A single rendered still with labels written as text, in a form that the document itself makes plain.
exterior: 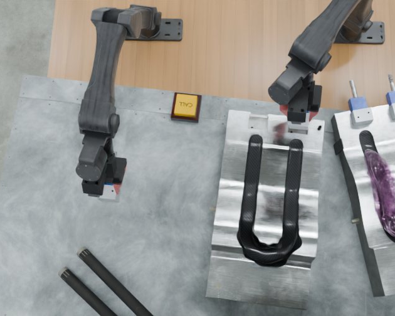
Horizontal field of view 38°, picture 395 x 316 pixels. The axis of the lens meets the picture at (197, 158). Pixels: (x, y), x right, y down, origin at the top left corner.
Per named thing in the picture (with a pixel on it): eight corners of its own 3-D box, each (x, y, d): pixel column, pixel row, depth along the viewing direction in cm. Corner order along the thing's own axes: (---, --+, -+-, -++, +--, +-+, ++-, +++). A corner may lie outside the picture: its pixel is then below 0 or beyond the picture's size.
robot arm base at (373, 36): (392, 31, 162) (390, 9, 163) (320, 31, 163) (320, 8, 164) (384, 44, 169) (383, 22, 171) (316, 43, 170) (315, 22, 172)
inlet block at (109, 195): (107, 152, 154) (103, 148, 148) (126, 154, 153) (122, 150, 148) (100, 200, 151) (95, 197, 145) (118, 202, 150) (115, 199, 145)
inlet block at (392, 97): (377, 79, 163) (383, 71, 158) (395, 76, 163) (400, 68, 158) (389, 121, 160) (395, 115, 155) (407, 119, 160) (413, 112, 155)
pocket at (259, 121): (249, 116, 159) (249, 111, 156) (268, 118, 159) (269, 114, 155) (247, 131, 158) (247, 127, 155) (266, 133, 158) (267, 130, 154)
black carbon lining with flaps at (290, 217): (247, 135, 156) (249, 124, 147) (306, 142, 155) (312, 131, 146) (232, 263, 148) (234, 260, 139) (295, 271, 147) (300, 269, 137)
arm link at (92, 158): (109, 184, 129) (105, 147, 120) (72, 178, 129) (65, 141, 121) (121, 147, 137) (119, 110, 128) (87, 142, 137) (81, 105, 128)
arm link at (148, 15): (155, 28, 165) (130, 38, 134) (133, 25, 166) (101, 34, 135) (158, 6, 163) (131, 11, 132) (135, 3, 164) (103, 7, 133)
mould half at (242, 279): (228, 120, 165) (229, 103, 152) (319, 130, 163) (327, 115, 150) (205, 296, 153) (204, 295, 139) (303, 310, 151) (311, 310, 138)
